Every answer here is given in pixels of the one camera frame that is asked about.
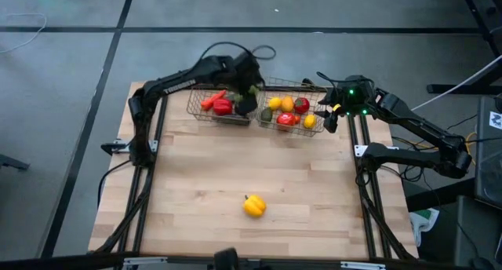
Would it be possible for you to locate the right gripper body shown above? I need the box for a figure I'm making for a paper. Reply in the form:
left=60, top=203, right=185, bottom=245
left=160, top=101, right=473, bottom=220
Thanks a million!
left=323, top=75, right=378, bottom=134

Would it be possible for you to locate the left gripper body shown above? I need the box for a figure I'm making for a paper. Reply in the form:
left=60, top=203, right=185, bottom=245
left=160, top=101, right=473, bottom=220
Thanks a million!
left=213, top=52, right=264, bottom=93

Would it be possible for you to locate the copper wire basket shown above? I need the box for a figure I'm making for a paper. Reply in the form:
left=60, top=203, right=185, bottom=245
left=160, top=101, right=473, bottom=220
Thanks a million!
left=255, top=76, right=327, bottom=138
left=185, top=82, right=260, bottom=126

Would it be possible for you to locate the red bell pepper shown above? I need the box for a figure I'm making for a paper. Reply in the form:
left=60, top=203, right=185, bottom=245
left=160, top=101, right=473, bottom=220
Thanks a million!
left=213, top=98, right=234, bottom=117

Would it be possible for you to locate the orange carrot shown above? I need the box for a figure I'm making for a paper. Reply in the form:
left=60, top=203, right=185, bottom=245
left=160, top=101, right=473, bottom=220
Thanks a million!
left=200, top=89, right=227, bottom=111

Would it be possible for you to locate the round orange fruit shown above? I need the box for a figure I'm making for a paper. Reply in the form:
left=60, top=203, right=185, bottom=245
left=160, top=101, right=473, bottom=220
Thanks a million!
left=280, top=95, right=295, bottom=114

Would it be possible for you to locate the orange persimmon green calyx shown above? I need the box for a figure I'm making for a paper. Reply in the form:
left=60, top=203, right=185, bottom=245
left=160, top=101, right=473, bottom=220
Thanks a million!
left=275, top=111, right=296, bottom=130

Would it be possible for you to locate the yellow bell pepper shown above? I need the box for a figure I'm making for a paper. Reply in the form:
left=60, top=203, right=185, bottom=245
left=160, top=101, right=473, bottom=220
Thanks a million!
left=243, top=194, right=267, bottom=218

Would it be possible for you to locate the white green cloth bag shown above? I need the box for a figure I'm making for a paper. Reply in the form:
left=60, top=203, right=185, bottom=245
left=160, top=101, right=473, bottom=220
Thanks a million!
left=409, top=207, right=441, bottom=247

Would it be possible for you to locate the black computer case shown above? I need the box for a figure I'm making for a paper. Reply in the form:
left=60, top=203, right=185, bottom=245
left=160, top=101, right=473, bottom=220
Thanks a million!
left=474, top=95, right=502, bottom=208

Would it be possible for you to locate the dark grey cabinet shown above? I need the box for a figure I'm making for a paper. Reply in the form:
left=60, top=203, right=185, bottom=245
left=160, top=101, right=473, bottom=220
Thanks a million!
left=454, top=195, right=502, bottom=270

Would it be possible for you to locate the black furniture foot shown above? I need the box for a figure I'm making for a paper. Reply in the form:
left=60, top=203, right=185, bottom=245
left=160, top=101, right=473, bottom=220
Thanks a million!
left=0, top=153, right=31, bottom=171

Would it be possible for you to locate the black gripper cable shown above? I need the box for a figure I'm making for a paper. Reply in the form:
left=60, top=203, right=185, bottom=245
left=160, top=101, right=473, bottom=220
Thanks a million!
left=198, top=41, right=277, bottom=63
left=315, top=71, right=354, bottom=85

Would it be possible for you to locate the black cable bundle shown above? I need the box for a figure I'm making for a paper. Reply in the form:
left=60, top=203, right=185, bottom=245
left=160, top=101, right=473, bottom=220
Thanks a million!
left=399, top=159, right=431, bottom=184

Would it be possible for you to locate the thick white cable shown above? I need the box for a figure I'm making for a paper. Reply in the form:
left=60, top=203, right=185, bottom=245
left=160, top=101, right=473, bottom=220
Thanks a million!
left=407, top=56, right=502, bottom=114

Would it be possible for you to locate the black aluminium table frame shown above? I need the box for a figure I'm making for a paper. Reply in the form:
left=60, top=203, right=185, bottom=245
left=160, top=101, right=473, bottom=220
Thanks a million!
left=92, top=74, right=419, bottom=263

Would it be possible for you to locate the yellow cable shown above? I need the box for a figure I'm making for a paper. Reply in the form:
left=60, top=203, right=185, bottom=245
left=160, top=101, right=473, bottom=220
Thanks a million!
left=391, top=131, right=478, bottom=166

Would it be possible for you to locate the black desk frame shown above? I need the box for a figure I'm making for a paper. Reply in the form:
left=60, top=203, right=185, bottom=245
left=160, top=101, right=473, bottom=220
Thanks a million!
left=393, top=0, right=502, bottom=95

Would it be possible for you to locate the metal corner bracket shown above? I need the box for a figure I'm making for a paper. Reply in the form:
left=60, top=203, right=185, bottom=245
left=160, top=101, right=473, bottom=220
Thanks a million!
left=122, top=256, right=169, bottom=270
left=340, top=261, right=387, bottom=270

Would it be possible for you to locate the black power cable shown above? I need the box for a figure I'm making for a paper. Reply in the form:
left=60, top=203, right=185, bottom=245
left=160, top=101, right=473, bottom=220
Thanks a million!
left=96, top=159, right=131, bottom=210

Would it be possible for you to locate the thin white floor cable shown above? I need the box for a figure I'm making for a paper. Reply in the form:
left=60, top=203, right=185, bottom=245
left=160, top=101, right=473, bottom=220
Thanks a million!
left=0, top=13, right=48, bottom=54

